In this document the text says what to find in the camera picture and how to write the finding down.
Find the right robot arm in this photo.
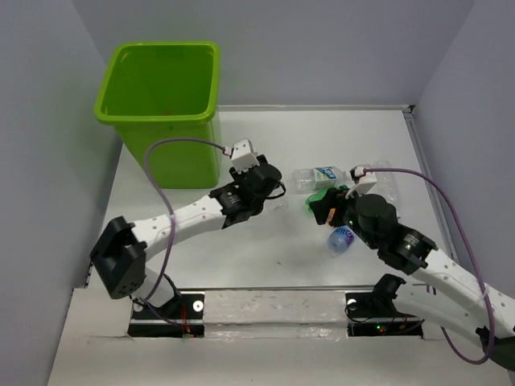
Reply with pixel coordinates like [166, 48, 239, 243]
[309, 188, 514, 371]

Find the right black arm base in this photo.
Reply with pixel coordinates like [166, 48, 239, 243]
[344, 273, 423, 338]

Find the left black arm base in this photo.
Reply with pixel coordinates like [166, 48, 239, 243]
[128, 275, 205, 339]

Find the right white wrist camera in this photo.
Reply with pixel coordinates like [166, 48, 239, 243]
[345, 164, 377, 199]

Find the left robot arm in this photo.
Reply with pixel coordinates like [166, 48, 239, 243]
[90, 155, 284, 318]

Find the green plastic bottle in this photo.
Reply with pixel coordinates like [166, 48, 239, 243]
[304, 185, 349, 213]

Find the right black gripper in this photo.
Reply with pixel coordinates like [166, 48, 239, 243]
[309, 183, 378, 250]

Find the blue water bottle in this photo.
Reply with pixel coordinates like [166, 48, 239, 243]
[327, 226, 355, 256]

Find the green plastic bin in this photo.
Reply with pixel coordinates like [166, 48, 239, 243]
[94, 41, 222, 189]

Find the clear crushed bottle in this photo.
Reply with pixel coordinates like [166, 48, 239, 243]
[268, 200, 289, 213]

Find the small orange bottle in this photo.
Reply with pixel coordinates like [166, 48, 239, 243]
[327, 208, 336, 226]

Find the clear bottle blue cap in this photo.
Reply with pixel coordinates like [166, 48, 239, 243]
[375, 171, 402, 211]

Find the clear bottle green blue label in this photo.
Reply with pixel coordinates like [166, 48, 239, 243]
[292, 166, 347, 193]

